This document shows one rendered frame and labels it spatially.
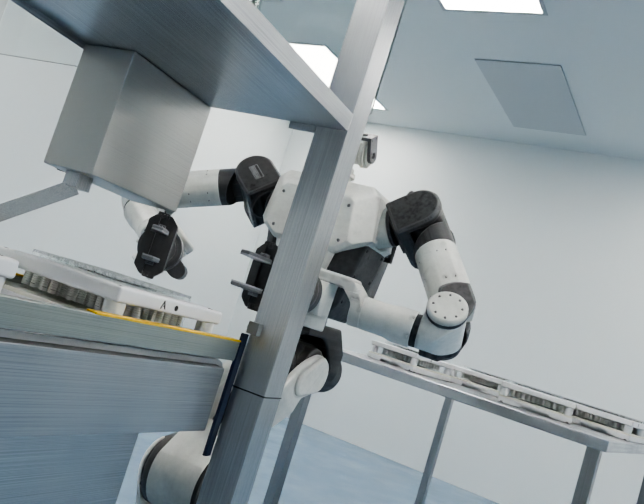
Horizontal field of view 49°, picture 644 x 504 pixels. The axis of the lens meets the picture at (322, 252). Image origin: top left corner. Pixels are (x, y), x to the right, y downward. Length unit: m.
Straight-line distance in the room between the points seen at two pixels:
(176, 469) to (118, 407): 0.46
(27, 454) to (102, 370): 0.13
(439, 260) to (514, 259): 4.65
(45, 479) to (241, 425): 0.32
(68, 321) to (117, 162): 0.38
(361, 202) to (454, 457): 4.67
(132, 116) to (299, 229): 0.31
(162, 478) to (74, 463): 0.43
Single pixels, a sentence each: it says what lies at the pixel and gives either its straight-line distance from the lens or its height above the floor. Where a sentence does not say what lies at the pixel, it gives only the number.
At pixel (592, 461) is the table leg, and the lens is 2.28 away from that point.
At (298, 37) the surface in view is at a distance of 1.35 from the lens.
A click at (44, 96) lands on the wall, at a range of 5.16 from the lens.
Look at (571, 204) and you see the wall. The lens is 6.11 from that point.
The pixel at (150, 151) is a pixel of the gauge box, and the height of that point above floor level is 1.12.
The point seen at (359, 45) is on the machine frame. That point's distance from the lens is 1.22.
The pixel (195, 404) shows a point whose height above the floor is 0.76.
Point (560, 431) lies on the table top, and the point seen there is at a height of 0.84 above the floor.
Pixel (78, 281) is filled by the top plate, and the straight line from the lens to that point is 0.95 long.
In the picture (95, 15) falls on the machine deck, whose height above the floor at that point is 1.24.
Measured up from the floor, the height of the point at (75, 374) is 0.79.
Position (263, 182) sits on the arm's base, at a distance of 1.67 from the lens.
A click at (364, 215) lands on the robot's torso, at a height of 1.18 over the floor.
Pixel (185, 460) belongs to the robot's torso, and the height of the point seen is 0.62.
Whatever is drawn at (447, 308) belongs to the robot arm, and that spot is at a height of 1.03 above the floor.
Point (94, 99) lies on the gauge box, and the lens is 1.15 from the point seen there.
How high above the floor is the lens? 0.94
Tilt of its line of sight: 5 degrees up
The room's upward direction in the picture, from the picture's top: 17 degrees clockwise
